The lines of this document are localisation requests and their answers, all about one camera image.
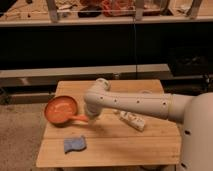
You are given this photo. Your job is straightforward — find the orange pepper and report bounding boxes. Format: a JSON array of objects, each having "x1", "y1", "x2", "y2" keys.
[{"x1": 69, "y1": 115, "x2": 88, "y2": 122}]

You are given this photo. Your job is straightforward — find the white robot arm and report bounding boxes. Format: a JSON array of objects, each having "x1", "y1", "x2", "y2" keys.
[{"x1": 84, "y1": 78, "x2": 213, "y2": 171}]

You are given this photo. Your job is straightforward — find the orange ceramic bowl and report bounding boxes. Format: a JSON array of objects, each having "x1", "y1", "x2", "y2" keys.
[{"x1": 44, "y1": 96, "x2": 78, "y2": 125}]

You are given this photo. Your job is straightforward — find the wooden folding table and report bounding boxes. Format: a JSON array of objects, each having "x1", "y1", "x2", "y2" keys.
[{"x1": 35, "y1": 79, "x2": 183, "y2": 169}]

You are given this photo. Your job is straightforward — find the blue sponge cloth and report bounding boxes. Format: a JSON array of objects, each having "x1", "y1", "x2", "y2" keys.
[{"x1": 64, "y1": 136, "x2": 87, "y2": 153}]

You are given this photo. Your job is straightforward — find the white tube with label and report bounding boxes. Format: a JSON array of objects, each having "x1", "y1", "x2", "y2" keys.
[{"x1": 114, "y1": 110, "x2": 145, "y2": 132}]

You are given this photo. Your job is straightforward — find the translucent plastic cup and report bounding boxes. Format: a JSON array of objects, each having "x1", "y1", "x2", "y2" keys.
[{"x1": 139, "y1": 90, "x2": 153, "y2": 94}]

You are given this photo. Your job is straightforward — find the cluttered wooden shelf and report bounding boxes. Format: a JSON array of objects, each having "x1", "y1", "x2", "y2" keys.
[{"x1": 0, "y1": 0, "x2": 213, "y2": 27}]

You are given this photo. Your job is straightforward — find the hanging black cable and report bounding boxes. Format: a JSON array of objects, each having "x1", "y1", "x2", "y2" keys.
[{"x1": 132, "y1": 16, "x2": 139, "y2": 80}]

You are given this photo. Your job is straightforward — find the grey metal bench rail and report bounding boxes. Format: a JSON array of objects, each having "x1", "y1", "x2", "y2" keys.
[{"x1": 0, "y1": 64, "x2": 169, "y2": 87}]

